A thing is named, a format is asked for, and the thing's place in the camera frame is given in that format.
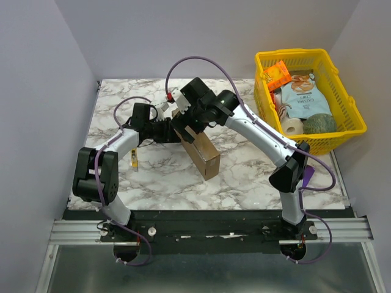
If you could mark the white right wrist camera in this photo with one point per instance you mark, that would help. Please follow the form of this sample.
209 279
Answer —
179 99

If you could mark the orange snack box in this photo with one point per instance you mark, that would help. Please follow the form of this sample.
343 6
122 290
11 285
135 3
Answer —
277 76

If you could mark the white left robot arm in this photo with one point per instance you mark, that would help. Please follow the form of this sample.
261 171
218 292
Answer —
96 177

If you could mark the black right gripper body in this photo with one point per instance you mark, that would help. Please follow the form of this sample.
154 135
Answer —
186 127

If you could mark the red white striped package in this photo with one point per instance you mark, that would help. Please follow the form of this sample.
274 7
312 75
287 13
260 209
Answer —
281 108

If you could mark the light blue chips bag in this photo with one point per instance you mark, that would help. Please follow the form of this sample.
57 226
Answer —
302 98

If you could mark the brown cardboard express box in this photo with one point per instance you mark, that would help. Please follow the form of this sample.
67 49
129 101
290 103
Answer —
203 153

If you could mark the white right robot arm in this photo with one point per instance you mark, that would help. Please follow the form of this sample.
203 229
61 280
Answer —
199 107

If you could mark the purple white box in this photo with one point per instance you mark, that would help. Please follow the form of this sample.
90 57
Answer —
308 173

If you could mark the aluminium rail frame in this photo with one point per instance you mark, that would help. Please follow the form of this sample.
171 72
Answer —
167 180

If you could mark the yellow plastic basket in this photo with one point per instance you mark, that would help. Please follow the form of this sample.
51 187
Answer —
343 107

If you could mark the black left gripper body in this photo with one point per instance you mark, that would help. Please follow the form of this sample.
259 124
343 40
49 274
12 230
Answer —
160 134

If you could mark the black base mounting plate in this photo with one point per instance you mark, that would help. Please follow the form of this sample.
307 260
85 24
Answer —
205 232

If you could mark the yellow utility knife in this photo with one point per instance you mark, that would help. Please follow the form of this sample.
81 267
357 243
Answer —
134 159

